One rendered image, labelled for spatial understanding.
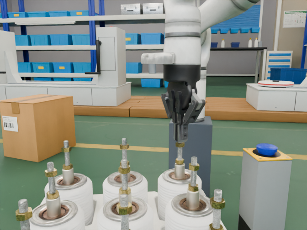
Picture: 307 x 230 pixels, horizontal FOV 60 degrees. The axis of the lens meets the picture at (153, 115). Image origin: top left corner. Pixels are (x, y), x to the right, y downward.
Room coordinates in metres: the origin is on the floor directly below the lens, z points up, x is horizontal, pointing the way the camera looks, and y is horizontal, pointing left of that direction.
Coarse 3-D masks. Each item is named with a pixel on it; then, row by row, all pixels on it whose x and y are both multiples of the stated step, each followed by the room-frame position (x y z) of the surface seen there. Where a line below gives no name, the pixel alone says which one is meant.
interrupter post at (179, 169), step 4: (176, 164) 0.54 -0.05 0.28; (184, 164) 0.54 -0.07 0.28; (176, 168) 0.54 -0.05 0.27; (180, 168) 0.53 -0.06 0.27; (184, 168) 0.54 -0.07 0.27; (176, 172) 0.54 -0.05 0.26; (180, 172) 0.53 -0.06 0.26; (184, 172) 0.54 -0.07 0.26; (176, 176) 0.54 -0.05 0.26; (180, 176) 0.53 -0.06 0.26; (184, 176) 0.54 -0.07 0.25
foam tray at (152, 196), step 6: (150, 192) 0.61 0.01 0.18; (156, 192) 0.61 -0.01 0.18; (96, 198) 0.58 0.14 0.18; (102, 198) 0.58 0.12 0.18; (150, 198) 0.58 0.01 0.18; (156, 198) 0.59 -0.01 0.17; (96, 204) 0.55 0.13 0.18; (102, 204) 0.55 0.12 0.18; (150, 204) 0.55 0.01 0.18; (156, 204) 0.59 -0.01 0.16; (96, 210) 0.53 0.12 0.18; (156, 210) 0.53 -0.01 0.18; (96, 216) 0.50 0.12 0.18; (156, 216) 0.50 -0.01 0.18; (96, 222) 0.48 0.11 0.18; (156, 222) 0.48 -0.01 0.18; (162, 222) 0.48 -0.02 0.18; (90, 228) 0.46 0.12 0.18; (96, 228) 0.46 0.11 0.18; (156, 228) 0.46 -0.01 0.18; (162, 228) 0.47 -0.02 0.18
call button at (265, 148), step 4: (260, 144) 0.53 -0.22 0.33; (264, 144) 0.53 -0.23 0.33; (268, 144) 0.53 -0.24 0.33; (256, 148) 0.52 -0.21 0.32; (260, 148) 0.51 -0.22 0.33; (264, 148) 0.51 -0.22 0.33; (268, 148) 0.50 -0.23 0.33; (272, 148) 0.50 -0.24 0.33; (276, 148) 0.51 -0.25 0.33; (260, 152) 0.51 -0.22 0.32; (264, 152) 0.51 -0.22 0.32; (268, 152) 0.50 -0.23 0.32; (272, 152) 0.50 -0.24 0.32
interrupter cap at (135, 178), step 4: (116, 172) 0.56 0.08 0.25; (132, 172) 0.56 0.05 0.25; (136, 172) 0.56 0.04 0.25; (108, 176) 0.54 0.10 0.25; (112, 176) 0.54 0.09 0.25; (116, 176) 0.54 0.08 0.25; (132, 176) 0.54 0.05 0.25; (136, 176) 0.54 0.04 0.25; (140, 176) 0.54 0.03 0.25; (108, 180) 0.52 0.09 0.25; (112, 180) 0.52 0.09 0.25; (116, 180) 0.52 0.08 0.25; (120, 180) 0.53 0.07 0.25; (132, 180) 0.52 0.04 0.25; (136, 180) 0.52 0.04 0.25; (140, 180) 0.52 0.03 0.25; (112, 184) 0.50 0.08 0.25; (116, 184) 0.50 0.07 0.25; (120, 184) 0.50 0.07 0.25; (128, 184) 0.50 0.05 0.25; (132, 184) 0.50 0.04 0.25; (136, 184) 0.50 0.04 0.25
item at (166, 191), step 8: (160, 176) 0.55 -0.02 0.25; (160, 184) 0.52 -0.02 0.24; (168, 184) 0.51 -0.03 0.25; (176, 184) 0.51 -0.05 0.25; (184, 184) 0.51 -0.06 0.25; (200, 184) 0.52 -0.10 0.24; (160, 192) 0.52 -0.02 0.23; (168, 192) 0.51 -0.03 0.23; (176, 192) 0.50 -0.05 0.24; (184, 192) 0.50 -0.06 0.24; (200, 192) 0.52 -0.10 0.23; (160, 200) 0.52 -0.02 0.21; (168, 200) 0.51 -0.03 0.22; (160, 208) 0.52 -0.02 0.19; (160, 216) 0.52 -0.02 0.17
